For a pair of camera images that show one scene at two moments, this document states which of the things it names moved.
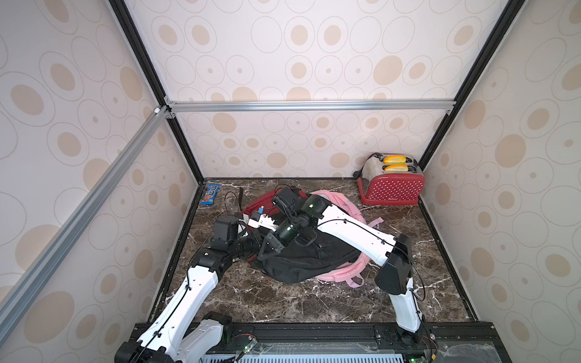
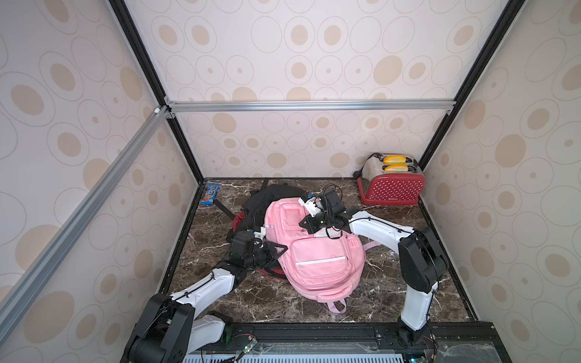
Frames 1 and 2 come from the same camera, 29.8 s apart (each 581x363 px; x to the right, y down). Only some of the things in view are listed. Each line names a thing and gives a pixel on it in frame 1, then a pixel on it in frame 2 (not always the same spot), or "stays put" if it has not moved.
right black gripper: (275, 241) → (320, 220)
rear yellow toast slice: (395, 159) stays put
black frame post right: (505, 20) stays put
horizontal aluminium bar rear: (309, 106) stays put
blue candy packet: (210, 193) stays put
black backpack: (306, 259) → (256, 206)
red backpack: (265, 204) → (237, 218)
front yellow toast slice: (396, 169) stays put
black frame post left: (131, 32) stays put
